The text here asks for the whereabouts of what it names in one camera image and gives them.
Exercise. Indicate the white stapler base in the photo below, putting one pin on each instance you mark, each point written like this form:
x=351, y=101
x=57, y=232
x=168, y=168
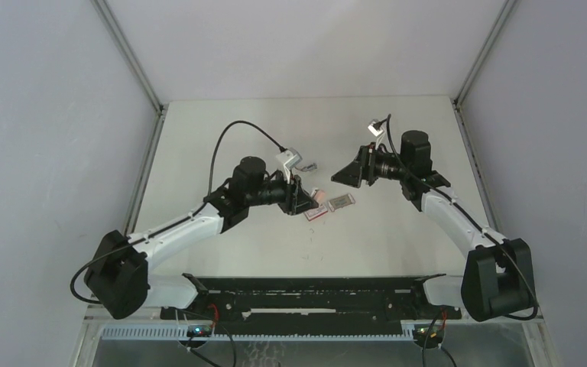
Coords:
x=307, y=168

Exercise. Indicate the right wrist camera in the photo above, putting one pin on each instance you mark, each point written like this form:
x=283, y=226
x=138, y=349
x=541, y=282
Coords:
x=375, y=127

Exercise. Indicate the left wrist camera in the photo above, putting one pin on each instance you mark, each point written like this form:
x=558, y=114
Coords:
x=289, y=158

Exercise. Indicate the aluminium frame post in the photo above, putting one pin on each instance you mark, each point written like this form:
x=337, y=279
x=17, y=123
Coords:
x=117, y=34
x=499, y=24

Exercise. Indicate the left aluminium frame post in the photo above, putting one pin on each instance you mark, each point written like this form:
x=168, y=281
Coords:
x=117, y=34

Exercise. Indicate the staple box tray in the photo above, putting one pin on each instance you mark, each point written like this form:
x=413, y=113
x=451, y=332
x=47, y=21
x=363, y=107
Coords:
x=340, y=202

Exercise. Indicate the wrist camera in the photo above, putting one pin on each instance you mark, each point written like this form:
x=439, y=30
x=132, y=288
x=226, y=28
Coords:
x=289, y=158
x=375, y=127

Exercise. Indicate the controller board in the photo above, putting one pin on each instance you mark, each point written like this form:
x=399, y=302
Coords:
x=427, y=332
x=199, y=331

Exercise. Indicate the pink stapler top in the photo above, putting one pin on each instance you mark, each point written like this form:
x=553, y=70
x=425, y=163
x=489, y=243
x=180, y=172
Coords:
x=319, y=195

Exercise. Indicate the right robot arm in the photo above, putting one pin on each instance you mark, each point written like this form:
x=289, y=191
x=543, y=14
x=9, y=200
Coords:
x=498, y=276

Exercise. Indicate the red white staple box sleeve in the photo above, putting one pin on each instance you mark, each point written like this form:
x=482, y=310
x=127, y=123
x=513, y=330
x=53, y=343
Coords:
x=315, y=213

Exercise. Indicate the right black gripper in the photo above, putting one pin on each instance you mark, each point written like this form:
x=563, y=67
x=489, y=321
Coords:
x=351, y=174

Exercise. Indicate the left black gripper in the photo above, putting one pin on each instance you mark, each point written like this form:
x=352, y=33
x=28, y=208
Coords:
x=295, y=200

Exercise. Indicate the left controller board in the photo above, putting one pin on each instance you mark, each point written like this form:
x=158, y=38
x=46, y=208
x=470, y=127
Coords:
x=199, y=331

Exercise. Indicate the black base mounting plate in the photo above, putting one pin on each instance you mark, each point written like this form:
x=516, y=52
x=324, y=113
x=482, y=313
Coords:
x=333, y=307

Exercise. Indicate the right aluminium frame post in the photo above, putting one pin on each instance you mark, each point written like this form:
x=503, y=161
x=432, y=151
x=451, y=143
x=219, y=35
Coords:
x=499, y=24

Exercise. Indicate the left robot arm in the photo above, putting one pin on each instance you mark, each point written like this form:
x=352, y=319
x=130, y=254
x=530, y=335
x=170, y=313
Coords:
x=120, y=273

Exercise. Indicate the right controller board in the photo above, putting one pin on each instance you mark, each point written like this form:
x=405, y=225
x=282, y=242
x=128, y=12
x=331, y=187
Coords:
x=427, y=332

